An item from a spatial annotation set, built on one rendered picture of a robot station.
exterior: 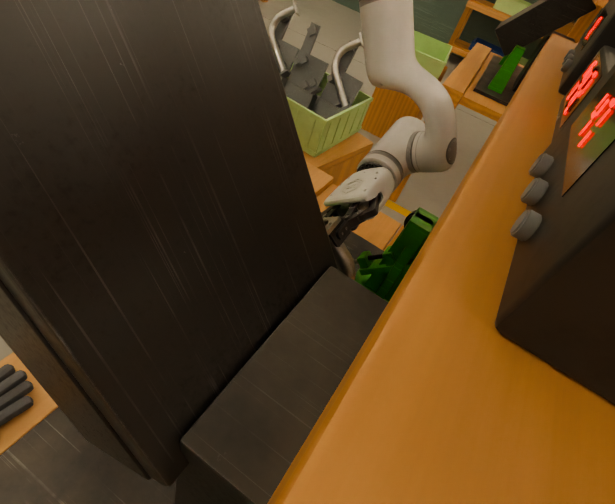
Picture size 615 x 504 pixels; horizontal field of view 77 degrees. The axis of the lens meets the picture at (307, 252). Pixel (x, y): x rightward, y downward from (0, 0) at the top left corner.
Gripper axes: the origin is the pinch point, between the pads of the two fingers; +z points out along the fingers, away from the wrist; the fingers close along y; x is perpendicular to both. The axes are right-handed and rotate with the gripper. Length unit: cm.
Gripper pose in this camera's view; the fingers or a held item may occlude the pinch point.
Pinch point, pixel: (331, 233)
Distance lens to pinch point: 65.0
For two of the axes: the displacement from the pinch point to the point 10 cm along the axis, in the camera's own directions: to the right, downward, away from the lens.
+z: -5.6, 6.8, -4.8
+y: 6.5, 0.0, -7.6
